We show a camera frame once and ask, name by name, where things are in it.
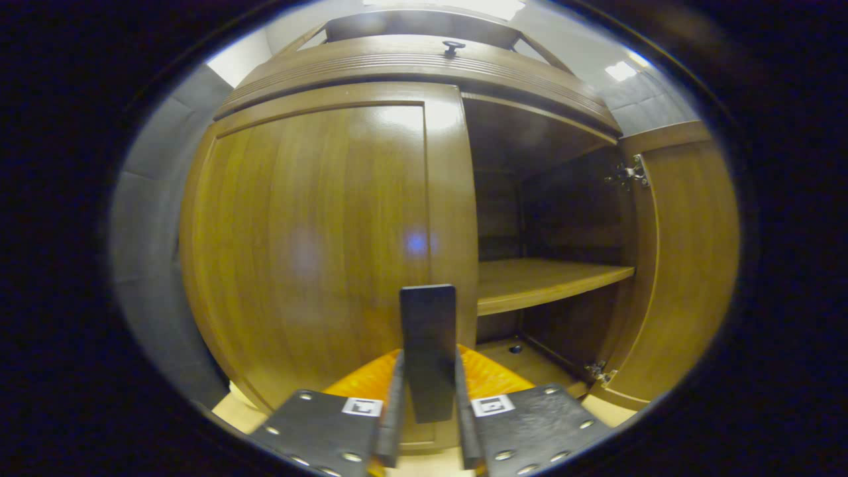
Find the small ceiling light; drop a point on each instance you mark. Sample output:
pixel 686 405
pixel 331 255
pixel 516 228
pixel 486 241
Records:
pixel 621 71

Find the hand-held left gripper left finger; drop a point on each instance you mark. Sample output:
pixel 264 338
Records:
pixel 391 424

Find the black drawer knob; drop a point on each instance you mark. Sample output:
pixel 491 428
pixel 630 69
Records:
pixel 454 46

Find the large ceiling light panel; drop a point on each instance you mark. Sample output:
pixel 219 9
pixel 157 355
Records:
pixel 464 6

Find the wooden cabinet door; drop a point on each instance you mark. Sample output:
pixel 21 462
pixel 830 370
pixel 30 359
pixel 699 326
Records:
pixel 689 265
pixel 318 252

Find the metal door hinge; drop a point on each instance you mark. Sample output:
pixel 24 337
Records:
pixel 599 373
pixel 629 174

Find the wooden drawer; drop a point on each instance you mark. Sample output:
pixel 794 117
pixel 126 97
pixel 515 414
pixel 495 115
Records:
pixel 397 66

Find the wooden inner shelf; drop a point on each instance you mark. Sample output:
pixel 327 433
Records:
pixel 536 281

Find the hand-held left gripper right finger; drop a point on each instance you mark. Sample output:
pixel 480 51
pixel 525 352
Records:
pixel 466 424

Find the wooden double-door shoe cabinet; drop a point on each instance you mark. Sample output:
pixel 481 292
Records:
pixel 563 212

